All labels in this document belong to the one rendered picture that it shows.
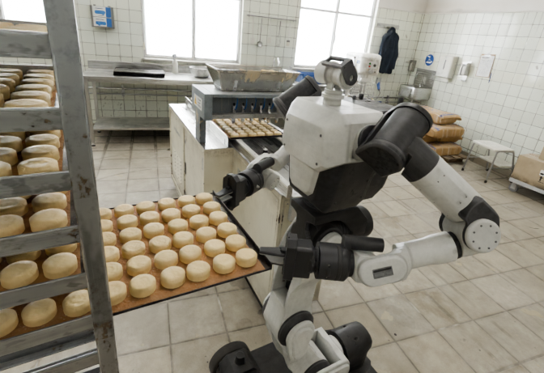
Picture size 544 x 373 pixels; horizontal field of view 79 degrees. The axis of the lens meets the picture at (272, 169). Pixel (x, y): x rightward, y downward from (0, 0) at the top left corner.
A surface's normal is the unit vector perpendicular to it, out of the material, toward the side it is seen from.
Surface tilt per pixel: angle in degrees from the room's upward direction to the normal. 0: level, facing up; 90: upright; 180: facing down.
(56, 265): 0
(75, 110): 90
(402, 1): 90
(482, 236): 73
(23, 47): 90
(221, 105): 90
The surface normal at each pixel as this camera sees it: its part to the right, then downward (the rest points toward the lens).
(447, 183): 0.00, 0.10
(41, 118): 0.48, 0.37
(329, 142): -0.27, 0.27
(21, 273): 0.09, -0.92
